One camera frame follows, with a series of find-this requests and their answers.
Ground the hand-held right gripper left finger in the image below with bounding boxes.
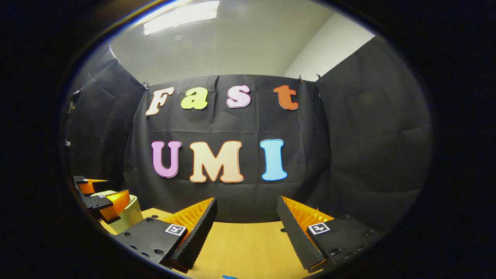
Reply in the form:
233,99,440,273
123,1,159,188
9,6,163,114
110,197,218,274

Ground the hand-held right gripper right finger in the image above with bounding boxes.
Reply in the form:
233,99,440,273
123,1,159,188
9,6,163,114
277,195,388,274

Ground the green desktop garbage bin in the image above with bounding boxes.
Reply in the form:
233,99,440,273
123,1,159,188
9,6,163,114
95,190,144,235

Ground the wooden desktop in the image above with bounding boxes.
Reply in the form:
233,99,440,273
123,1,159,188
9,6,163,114
99,208,338,279

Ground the ceiling light panel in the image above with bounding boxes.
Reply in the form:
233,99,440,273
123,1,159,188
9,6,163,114
143,0,220,36

